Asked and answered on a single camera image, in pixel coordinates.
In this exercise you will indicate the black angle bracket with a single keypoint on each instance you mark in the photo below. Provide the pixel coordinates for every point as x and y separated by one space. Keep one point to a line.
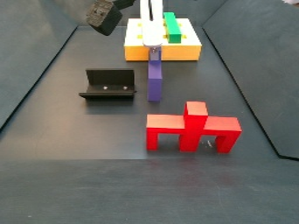
110 83

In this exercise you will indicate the red bridge block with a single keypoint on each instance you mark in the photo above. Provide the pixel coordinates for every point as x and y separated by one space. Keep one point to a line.
191 125

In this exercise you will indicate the yellow slotted board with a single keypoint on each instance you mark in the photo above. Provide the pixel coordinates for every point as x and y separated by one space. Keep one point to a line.
187 50

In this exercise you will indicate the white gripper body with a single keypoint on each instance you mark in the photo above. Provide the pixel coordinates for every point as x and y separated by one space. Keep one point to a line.
153 23

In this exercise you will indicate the purple bridge block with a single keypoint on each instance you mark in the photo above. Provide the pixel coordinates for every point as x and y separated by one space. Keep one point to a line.
155 76

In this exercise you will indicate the green bar block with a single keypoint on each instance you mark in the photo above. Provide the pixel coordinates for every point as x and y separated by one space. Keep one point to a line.
173 28

